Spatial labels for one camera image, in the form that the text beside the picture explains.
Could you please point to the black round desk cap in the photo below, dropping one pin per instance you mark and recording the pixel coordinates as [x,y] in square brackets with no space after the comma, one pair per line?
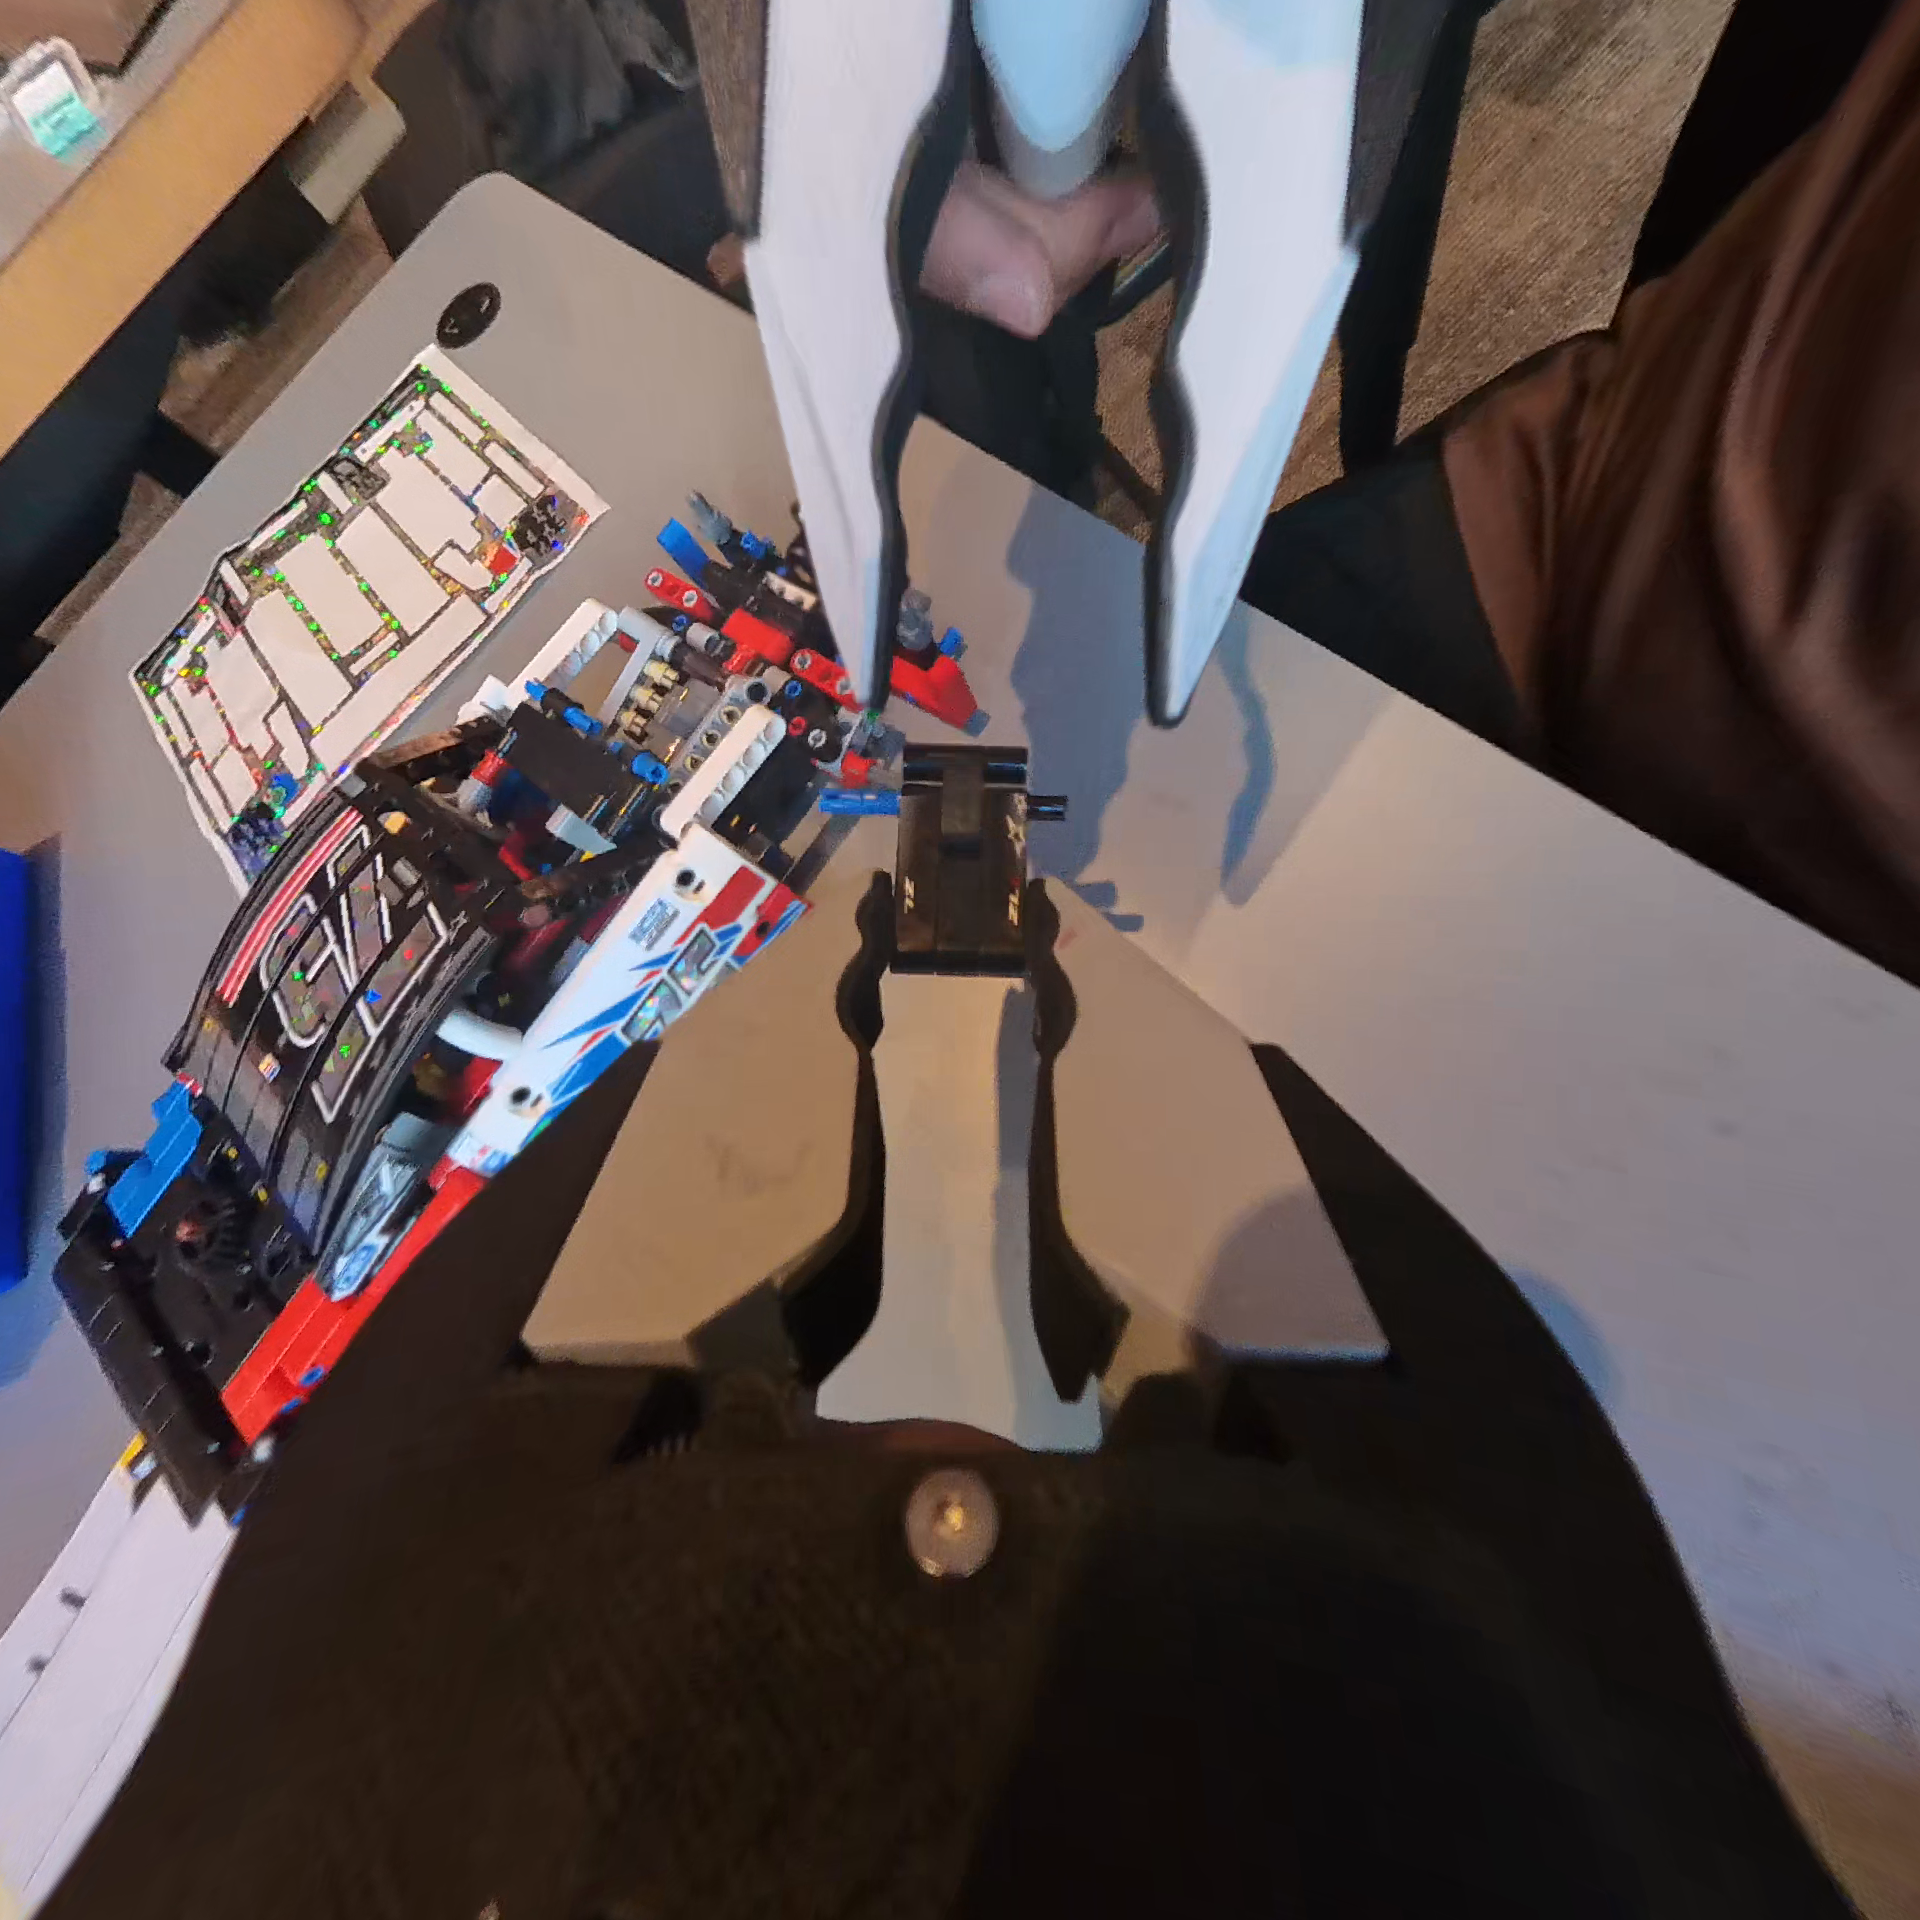
[467,312]

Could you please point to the toy brick race car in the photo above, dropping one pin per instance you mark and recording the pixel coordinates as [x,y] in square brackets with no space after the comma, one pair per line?
[344,961]

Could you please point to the red angled brick piece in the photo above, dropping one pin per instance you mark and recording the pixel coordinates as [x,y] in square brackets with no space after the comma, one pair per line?
[938,690]

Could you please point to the small clear plastic box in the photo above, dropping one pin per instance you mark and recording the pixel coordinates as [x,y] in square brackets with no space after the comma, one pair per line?
[51,105]

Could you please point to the holographic sticker sheet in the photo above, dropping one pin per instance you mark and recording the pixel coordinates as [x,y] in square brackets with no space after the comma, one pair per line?
[373,554]

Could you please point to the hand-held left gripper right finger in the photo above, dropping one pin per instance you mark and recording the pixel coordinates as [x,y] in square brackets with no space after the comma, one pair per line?
[1231,1247]

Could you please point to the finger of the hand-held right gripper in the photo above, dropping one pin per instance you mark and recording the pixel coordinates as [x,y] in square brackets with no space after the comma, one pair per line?
[826,300]
[1275,300]

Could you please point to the grey desk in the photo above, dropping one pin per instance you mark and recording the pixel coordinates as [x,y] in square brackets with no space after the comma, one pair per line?
[1501,1049]

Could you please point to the black brick hood piece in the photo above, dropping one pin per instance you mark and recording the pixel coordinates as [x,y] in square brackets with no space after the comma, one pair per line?
[960,871]

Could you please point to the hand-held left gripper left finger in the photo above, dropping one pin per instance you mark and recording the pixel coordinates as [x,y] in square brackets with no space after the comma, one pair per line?
[676,1275]

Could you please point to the person's right hand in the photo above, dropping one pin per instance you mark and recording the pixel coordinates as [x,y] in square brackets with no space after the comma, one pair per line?
[1034,257]

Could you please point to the person's torso brown shirt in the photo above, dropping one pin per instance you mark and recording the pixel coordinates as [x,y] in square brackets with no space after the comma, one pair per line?
[1724,526]

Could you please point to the blue plastic bin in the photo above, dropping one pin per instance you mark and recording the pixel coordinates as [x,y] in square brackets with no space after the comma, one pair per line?
[13,1049]

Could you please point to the wooden table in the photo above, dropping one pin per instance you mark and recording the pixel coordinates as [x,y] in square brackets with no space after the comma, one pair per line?
[151,257]

